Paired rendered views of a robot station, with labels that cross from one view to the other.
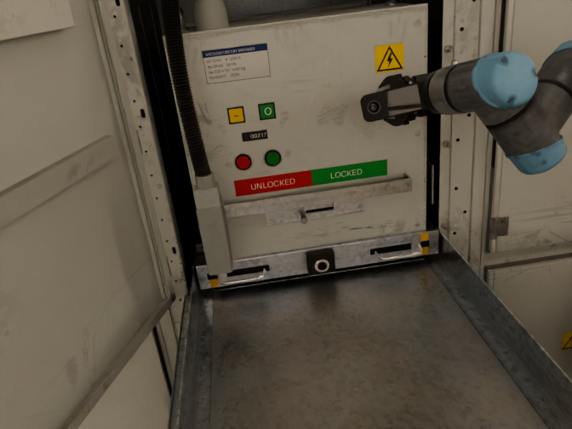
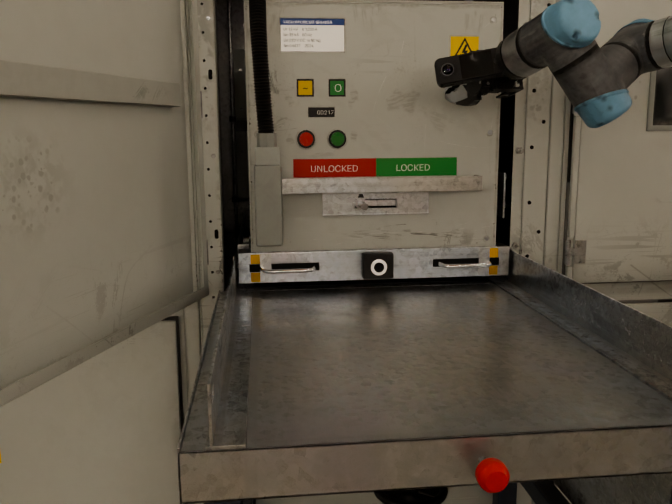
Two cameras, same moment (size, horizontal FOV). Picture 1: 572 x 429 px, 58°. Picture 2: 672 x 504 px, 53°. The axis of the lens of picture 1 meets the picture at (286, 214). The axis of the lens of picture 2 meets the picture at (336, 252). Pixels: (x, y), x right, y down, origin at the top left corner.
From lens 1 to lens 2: 46 cm
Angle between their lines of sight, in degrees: 15
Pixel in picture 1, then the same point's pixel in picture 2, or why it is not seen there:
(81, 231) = (135, 160)
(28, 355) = (69, 247)
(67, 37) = not seen: outside the picture
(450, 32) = not seen: hidden behind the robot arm
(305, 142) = (372, 126)
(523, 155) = (590, 100)
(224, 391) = (265, 339)
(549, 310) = not seen: hidden behind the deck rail
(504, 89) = (569, 23)
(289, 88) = (362, 67)
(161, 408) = (167, 442)
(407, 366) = (469, 333)
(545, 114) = (609, 63)
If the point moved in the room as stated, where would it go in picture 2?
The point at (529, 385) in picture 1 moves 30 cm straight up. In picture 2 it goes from (600, 343) to (613, 133)
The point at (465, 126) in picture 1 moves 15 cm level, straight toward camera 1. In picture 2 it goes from (539, 133) to (536, 134)
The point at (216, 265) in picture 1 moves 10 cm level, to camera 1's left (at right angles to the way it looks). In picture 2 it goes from (266, 234) to (209, 235)
